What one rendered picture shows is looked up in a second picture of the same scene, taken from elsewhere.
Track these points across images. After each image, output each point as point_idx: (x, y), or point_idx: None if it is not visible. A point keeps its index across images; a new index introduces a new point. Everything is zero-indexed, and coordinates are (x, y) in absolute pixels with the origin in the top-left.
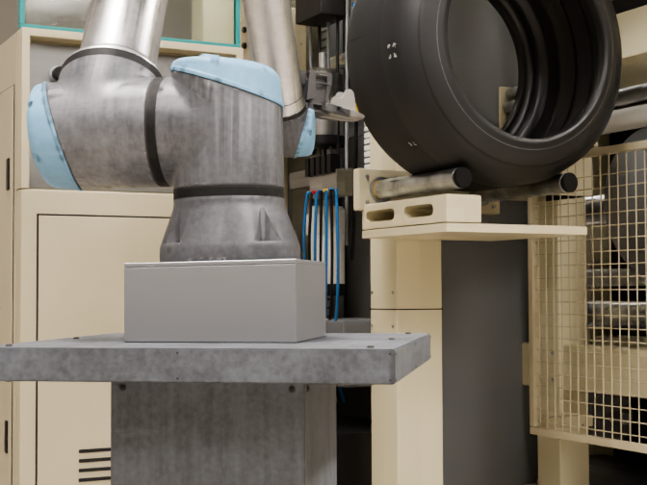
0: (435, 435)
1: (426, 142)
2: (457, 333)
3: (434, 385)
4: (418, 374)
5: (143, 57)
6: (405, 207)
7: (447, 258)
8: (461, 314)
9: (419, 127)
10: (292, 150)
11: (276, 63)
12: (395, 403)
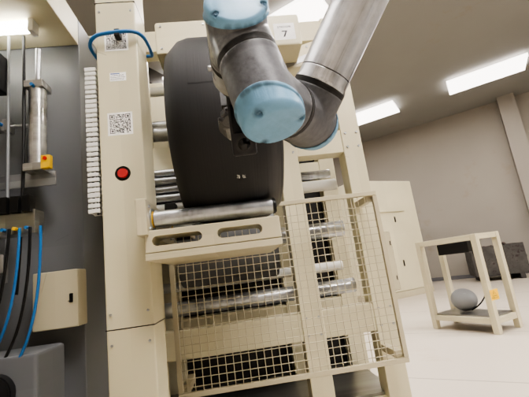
0: None
1: (259, 176)
2: (101, 342)
3: (167, 384)
4: (163, 379)
5: None
6: (219, 228)
7: (95, 285)
8: (101, 327)
9: (263, 162)
10: (325, 137)
11: (374, 30)
12: None
